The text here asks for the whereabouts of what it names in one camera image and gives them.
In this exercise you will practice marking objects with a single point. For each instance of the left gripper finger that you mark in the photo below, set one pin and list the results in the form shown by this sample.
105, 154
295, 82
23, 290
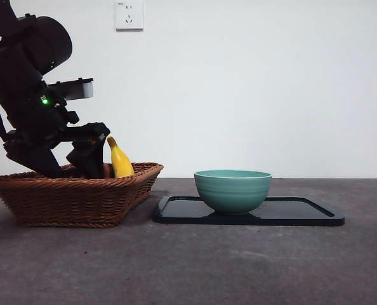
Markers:
90, 162
39, 162

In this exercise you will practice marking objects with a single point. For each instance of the yellow banana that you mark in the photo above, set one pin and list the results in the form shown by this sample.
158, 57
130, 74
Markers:
122, 163

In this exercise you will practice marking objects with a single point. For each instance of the teal ribbed bowl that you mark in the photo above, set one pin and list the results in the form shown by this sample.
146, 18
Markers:
233, 193

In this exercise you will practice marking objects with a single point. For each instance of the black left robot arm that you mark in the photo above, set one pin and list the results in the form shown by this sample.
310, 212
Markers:
23, 79

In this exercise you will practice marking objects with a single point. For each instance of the brown wicker basket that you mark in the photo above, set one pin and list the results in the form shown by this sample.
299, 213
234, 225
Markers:
71, 203

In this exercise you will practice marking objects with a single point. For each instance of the dark rectangular tray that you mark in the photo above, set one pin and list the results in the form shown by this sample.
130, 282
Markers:
293, 213

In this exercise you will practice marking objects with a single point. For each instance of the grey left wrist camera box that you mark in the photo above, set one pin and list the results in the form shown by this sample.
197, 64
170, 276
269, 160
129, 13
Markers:
75, 90

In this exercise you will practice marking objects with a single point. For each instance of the white wall socket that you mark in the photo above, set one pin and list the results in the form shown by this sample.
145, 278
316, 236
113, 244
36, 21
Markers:
129, 16

